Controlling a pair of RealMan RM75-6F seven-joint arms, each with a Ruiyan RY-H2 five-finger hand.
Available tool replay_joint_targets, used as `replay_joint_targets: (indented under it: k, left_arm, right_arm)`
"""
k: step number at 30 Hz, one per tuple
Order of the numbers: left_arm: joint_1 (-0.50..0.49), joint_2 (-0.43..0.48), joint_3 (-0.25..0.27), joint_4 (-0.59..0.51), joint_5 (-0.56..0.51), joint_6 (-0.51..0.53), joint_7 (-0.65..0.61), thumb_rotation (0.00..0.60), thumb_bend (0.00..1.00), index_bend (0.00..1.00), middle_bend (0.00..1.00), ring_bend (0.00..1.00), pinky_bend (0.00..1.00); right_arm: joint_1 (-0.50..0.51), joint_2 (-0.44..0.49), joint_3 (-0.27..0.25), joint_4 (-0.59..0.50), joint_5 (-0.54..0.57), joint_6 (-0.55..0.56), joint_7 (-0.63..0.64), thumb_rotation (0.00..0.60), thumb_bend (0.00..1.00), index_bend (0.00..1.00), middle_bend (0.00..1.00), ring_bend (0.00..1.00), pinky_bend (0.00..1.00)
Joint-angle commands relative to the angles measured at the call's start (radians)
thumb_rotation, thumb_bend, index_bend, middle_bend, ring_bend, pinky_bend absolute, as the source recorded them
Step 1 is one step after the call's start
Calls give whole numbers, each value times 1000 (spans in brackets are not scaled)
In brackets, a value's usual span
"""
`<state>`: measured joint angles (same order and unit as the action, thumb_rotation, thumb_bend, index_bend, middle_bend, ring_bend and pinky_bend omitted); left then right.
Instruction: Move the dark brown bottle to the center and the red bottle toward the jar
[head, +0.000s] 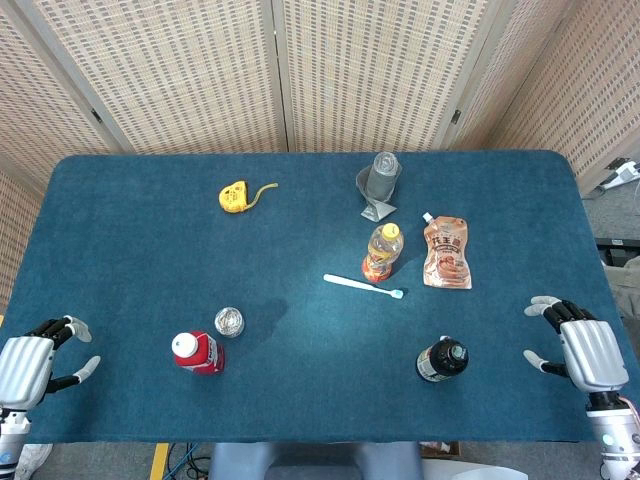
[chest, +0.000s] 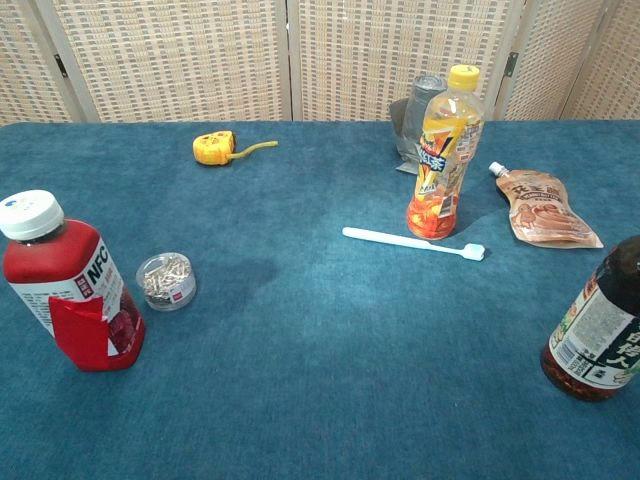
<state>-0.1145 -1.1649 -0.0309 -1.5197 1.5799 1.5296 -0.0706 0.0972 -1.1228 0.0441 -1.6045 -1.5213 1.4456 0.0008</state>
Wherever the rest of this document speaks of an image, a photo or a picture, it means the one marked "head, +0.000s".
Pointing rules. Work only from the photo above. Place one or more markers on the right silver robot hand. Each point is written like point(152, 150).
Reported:
point(592, 355)

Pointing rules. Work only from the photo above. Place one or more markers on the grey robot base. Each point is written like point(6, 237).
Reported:
point(310, 460)

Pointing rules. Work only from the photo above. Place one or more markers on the dark brown glass bottle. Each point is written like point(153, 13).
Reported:
point(442, 360)

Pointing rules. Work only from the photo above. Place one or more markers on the orange spout pouch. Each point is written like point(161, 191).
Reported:
point(446, 255)

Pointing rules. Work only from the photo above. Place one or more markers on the white toothbrush blue head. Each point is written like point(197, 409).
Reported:
point(350, 282)

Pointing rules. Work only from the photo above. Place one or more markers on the crumpled silver foil ball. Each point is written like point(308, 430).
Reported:
point(229, 322)

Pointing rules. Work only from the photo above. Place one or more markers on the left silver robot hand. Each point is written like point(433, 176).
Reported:
point(22, 365)

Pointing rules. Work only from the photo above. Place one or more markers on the woven rattan screen panel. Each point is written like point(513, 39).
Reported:
point(575, 90)
point(375, 75)
point(15, 225)
point(40, 100)
point(175, 75)

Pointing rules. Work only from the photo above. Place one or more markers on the beige fabric bundle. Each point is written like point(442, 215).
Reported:
point(627, 295)

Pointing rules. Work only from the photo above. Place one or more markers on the red bottle white cap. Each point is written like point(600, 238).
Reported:
point(205, 355)

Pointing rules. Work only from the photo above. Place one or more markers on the black screen hinge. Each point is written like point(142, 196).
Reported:
point(96, 116)
point(455, 116)

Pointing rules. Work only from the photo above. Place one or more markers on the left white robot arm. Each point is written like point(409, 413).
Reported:
point(10, 440)

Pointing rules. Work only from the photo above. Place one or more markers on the brown cardboard box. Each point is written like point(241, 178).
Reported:
point(440, 449)

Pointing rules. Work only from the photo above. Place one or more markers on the yellow cap tea bottle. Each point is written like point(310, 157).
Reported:
point(382, 250)

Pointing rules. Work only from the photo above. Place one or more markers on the white device on floor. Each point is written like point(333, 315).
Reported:
point(625, 174)

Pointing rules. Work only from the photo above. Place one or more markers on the black floor object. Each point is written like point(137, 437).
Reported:
point(620, 252)

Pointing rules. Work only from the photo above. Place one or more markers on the blue felt tablecloth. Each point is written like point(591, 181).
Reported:
point(150, 260)

